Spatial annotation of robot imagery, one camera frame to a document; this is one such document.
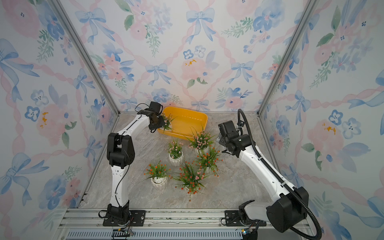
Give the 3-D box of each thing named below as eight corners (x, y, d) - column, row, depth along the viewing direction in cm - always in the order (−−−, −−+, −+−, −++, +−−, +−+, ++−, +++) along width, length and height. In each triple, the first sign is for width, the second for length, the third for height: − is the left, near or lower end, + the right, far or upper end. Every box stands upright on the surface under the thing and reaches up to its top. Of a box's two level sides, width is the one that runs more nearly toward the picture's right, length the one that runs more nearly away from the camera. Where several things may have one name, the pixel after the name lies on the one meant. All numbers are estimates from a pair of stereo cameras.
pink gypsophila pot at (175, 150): (168, 166, 93) (164, 154, 81) (170, 154, 98) (166, 140, 86) (182, 166, 93) (181, 154, 81) (183, 154, 99) (181, 140, 86)
